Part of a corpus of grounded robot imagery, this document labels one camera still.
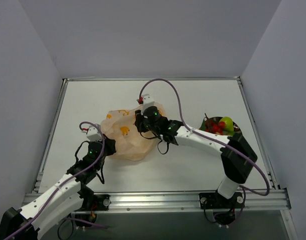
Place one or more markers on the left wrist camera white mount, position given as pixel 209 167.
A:
pixel 92 134

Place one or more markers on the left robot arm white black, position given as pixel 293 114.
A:
pixel 67 195

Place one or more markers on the round metallic plate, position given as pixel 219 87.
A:
pixel 236 128

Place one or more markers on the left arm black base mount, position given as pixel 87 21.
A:
pixel 100 201

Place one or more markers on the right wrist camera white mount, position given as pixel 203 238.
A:
pixel 145 101

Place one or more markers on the green fake pear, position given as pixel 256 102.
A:
pixel 226 125

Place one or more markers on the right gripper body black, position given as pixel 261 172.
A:
pixel 138 120

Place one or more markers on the red fake lychee bunch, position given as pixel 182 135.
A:
pixel 211 125

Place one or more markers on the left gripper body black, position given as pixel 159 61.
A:
pixel 109 146

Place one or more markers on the translucent orange plastic bag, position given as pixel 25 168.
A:
pixel 119 125

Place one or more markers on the aluminium front rail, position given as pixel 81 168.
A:
pixel 154 202

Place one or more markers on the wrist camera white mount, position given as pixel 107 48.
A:
pixel 145 101
pixel 92 134

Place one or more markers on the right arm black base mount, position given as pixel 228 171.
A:
pixel 213 200

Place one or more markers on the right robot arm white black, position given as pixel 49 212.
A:
pixel 236 168

